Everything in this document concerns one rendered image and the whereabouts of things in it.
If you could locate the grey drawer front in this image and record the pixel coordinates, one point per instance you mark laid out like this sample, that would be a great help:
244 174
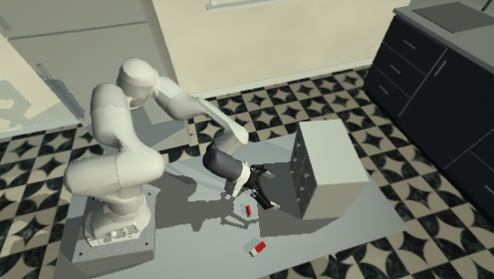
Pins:
300 200
300 145
305 190
296 159
309 175
294 172

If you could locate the small grey chest of drawers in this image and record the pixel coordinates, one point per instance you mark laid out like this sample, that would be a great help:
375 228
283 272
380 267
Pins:
338 171

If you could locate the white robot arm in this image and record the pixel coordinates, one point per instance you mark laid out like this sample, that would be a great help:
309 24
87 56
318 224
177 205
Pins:
125 214

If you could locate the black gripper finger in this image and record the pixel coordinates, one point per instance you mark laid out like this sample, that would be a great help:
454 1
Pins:
263 171
260 196

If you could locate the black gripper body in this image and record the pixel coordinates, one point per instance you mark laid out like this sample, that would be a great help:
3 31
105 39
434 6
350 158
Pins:
250 183

